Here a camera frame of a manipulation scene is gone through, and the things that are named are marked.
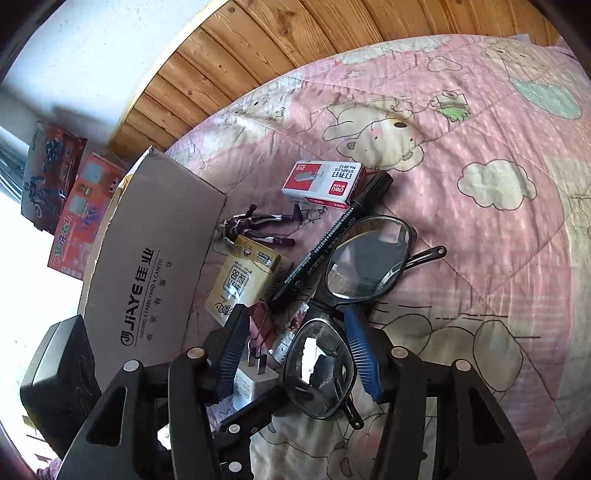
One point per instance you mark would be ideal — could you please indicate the dark red robot toy box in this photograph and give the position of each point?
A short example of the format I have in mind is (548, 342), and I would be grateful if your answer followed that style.
(51, 170)

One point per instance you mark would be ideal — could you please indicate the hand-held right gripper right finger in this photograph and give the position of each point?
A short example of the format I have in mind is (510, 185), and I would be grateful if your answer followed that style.
(364, 355)

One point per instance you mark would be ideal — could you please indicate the yellow tissue packet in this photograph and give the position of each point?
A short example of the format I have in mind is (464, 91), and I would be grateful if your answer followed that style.
(244, 277)

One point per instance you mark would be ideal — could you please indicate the dark toy action figure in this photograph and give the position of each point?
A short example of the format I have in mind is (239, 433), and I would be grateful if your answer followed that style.
(263, 222)

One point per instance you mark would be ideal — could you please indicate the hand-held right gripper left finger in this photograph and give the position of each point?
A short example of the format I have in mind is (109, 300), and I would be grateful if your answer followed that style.
(228, 355)

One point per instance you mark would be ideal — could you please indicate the black marker pen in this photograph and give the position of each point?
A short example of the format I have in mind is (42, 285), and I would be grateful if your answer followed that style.
(323, 244)

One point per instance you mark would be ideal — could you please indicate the pink washing machine toy box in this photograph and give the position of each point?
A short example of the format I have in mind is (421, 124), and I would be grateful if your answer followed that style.
(81, 217)

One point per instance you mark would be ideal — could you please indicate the grey striped curtain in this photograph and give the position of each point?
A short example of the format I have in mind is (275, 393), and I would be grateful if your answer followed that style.
(11, 170)

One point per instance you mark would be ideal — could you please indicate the white charger plug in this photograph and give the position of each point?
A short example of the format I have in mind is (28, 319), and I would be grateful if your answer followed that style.
(251, 383)

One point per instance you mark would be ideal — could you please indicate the black framed glasses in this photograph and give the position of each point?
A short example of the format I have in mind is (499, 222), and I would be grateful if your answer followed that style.
(364, 258)

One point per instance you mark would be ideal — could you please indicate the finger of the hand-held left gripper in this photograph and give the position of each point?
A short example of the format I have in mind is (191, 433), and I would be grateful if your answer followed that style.
(240, 424)

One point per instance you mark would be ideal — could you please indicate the pink printed blanket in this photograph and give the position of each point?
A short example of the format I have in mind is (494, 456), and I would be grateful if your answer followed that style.
(461, 230)

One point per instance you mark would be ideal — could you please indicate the brown cardboard box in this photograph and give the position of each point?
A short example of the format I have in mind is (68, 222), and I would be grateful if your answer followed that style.
(152, 221)

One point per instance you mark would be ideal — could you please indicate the red and white staples box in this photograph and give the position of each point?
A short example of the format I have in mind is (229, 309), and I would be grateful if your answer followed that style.
(318, 184)

